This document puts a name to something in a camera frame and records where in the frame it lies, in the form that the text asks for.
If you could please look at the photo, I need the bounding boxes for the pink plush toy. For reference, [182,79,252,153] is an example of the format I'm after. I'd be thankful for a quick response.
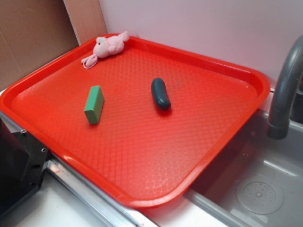
[81,31,130,69]

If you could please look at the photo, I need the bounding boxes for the grey toy faucet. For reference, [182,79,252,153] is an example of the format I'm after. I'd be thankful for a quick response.
[267,36,303,140]

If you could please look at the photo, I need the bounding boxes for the grey plastic sink basin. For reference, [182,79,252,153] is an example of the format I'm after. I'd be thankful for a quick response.
[185,111,303,227]

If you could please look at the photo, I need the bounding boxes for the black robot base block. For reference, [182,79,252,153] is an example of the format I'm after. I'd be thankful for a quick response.
[0,121,50,219]

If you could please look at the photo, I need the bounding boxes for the green rectangular block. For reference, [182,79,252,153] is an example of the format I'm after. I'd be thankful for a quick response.
[84,86,105,124]

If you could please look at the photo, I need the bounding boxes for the brown cardboard panel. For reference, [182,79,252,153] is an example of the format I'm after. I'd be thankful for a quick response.
[0,0,107,90]

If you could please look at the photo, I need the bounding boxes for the dark green plastic pickle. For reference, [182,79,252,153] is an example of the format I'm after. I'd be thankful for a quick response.
[151,78,171,111]

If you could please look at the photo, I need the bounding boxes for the silver metal rail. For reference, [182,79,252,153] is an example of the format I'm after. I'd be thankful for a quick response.
[0,111,161,227]

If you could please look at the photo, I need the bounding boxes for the red plastic tray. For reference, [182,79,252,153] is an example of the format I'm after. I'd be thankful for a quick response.
[0,37,270,208]

